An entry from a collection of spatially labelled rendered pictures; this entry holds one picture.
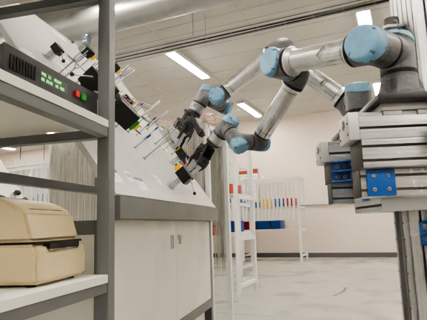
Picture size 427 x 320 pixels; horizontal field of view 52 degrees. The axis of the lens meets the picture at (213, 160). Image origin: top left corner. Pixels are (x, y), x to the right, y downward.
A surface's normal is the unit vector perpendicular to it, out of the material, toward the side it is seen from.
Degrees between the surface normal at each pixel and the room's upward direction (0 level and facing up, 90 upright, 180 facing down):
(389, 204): 90
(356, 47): 92
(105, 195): 90
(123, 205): 90
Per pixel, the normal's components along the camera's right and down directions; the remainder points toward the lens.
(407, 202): -0.07, -0.15
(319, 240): -0.40, -0.12
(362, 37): -0.73, -0.05
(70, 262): 0.98, -0.06
